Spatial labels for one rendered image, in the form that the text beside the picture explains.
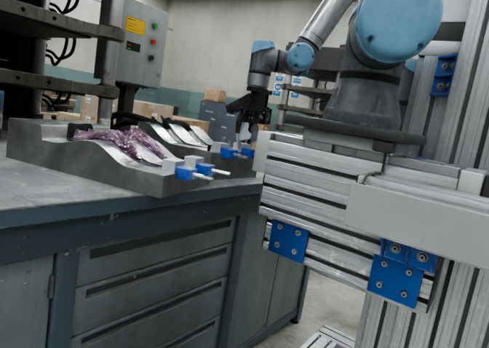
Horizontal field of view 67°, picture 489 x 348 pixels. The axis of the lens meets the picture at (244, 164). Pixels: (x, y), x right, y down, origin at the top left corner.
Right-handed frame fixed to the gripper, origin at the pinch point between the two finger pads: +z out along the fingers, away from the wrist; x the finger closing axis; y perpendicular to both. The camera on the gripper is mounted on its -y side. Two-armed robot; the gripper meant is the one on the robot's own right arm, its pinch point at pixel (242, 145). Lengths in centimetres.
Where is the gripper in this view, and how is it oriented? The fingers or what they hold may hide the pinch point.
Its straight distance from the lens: 128.9
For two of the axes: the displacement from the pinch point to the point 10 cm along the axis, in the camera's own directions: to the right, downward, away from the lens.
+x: 6.0, -0.2, 8.0
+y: 7.8, 2.1, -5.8
